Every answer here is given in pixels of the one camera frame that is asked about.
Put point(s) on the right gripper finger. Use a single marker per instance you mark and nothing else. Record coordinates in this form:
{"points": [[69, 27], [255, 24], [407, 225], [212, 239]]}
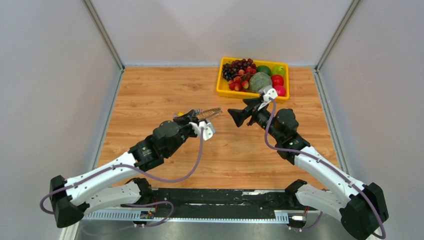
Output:
{"points": [[253, 102], [240, 115]]}

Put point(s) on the red cherry bunch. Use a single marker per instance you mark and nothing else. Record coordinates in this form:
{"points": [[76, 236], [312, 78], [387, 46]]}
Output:
{"points": [[239, 79]]}

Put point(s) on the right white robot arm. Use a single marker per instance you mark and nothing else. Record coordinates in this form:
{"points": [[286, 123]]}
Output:
{"points": [[361, 208]]}

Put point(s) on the red apple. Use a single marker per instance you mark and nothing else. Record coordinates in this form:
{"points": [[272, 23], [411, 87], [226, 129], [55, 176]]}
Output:
{"points": [[277, 80]]}

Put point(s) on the pink red peach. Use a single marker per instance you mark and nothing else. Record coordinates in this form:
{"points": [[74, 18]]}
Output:
{"points": [[280, 90]]}

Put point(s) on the right aluminium frame post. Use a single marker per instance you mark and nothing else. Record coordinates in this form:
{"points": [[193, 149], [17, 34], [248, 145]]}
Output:
{"points": [[349, 13]]}

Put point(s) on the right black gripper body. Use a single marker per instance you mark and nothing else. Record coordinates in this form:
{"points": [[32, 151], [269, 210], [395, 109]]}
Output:
{"points": [[262, 117]]}

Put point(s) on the dark green lime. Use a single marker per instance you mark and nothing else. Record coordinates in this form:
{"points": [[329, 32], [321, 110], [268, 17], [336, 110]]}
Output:
{"points": [[264, 69]]}

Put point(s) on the light green pear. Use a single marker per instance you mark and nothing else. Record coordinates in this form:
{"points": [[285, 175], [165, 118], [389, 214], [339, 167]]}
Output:
{"points": [[279, 70]]}

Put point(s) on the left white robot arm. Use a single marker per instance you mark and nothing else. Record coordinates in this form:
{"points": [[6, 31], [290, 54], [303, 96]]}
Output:
{"points": [[70, 199]]}

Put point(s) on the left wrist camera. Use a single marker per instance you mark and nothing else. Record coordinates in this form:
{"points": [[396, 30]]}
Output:
{"points": [[206, 130]]}

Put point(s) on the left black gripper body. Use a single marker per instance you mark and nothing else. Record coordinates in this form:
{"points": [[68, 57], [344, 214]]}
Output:
{"points": [[188, 130]]}

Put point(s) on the left aluminium frame post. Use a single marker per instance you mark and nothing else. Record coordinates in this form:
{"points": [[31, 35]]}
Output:
{"points": [[97, 21]]}

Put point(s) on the dark grape bunch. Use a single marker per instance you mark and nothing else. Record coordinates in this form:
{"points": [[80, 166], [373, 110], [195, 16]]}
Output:
{"points": [[238, 68]]}

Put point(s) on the aluminium frame post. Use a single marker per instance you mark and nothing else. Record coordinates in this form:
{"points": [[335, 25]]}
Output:
{"points": [[349, 13], [97, 21]]}

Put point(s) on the yellow tagged key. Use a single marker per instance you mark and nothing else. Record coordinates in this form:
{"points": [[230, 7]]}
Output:
{"points": [[176, 115]]}

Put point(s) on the green netted melon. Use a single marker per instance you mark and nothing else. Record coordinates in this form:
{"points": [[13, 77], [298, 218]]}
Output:
{"points": [[259, 81]]}

